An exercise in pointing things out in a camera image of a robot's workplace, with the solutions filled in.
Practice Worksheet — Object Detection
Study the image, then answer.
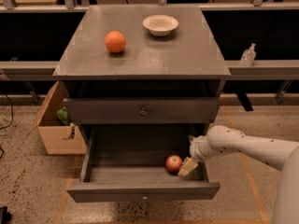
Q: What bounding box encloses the grey wooden drawer cabinet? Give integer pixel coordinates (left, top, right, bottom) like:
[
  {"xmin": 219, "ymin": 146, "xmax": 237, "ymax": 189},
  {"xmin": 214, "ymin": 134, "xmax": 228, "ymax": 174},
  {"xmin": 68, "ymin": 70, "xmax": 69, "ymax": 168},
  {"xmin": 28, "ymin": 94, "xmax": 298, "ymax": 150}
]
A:
[{"xmin": 51, "ymin": 5, "xmax": 232, "ymax": 185}]

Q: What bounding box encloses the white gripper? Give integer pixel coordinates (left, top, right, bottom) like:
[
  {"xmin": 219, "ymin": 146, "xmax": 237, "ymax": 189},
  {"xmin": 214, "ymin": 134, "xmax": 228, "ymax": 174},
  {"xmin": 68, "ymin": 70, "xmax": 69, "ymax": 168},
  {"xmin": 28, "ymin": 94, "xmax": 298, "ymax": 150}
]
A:
[{"xmin": 178, "ymin": 135, "xmax": 215, "ymax": 177}]

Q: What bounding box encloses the green item in box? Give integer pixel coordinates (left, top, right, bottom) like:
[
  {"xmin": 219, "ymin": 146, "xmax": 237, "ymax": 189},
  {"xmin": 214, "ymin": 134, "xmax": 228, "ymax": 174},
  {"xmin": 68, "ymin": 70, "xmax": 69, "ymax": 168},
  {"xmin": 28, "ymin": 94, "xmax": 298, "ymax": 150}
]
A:
[{"xmin": 56, "ymin": 106, "xmax": 69, "ymax": 126}]

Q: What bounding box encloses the red apple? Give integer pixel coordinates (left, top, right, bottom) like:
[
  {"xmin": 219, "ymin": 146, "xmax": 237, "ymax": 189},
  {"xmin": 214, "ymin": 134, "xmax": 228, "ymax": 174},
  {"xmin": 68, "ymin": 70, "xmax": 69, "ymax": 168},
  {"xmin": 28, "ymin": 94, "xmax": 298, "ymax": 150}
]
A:
[{"xmin": 165, "ymin": 155, "xmax": 182, "ymax": 173}]

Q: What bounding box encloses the black cable on floor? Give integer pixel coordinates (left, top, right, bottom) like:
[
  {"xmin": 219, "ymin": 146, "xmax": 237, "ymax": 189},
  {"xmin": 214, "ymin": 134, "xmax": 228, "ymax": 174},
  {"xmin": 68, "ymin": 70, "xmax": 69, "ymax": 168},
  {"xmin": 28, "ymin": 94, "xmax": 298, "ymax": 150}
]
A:
[{"xmin": 0, "ymin": 93, "xmax": 15, "ymax": 159}]

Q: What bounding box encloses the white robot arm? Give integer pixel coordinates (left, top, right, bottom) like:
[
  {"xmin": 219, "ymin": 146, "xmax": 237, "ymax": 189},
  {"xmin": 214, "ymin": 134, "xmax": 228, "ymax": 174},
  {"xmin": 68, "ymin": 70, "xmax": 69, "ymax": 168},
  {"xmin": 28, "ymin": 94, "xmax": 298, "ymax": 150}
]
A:
[{"xmin": 178, "ymin": 125, "xmax": 299, "ymax": 224}]

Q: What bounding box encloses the white paper bowl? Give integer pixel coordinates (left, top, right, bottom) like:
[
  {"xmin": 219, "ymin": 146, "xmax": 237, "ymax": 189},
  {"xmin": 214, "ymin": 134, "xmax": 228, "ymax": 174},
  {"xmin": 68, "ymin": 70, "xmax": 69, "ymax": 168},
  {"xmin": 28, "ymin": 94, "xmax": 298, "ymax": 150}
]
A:
[{"xmin": 143, "ymin": 15, "xmax": 178, "ymax": 36}]

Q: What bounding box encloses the clear sanitizer pump bottle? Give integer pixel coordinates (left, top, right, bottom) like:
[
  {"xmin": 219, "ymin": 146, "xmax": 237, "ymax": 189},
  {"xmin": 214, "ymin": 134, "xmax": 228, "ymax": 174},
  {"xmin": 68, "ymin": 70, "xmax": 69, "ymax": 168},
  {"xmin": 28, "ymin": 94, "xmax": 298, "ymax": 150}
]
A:
[{"xmin": 240, "ymin": 43, "xmax": 256, "ymax": 66}]

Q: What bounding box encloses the cardboard box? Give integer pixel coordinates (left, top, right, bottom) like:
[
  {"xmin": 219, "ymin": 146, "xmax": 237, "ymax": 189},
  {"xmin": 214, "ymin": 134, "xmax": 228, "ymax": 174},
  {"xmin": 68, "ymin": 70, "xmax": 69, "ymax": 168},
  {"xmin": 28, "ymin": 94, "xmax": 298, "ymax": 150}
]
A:
[{"xmin": 29, "ymin": 82, "xmax": 87, "ymax": 155}]

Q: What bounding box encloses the open grey middle drawer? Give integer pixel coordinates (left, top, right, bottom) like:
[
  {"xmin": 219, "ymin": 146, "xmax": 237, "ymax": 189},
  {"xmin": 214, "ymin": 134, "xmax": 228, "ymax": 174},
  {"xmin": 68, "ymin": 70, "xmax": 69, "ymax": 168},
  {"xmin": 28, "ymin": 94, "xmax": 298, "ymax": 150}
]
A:
[{"xmin": 67, "ymin": 124, "xmax": 220, "ymax": 203}]

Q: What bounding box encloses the closed grey top drawer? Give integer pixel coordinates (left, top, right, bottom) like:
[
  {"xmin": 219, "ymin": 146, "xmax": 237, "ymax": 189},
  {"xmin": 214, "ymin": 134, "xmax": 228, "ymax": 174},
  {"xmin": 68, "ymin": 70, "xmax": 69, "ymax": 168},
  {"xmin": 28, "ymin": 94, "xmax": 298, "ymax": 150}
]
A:
[{"xmin": 64, "ymin": 98, "xmax": 220, "ymax": 124}]

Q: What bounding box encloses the grey metal railing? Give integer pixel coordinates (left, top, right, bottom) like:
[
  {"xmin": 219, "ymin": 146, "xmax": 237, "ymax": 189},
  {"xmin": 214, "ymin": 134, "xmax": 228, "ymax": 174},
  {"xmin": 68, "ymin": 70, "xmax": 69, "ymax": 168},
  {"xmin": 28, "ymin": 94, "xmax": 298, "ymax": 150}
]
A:
[{"xmin": 0, "ymin": 0, "xmax": 299, "ymax": 107}]

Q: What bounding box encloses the orange fruit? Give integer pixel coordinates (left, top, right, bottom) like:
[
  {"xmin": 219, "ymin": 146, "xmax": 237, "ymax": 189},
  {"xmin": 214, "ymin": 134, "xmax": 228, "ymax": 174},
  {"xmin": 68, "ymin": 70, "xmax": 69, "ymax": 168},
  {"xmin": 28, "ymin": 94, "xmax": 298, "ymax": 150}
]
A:
[{"xmin": 105, "ymin": 31, "xmax": 126, "ymax": 53}]

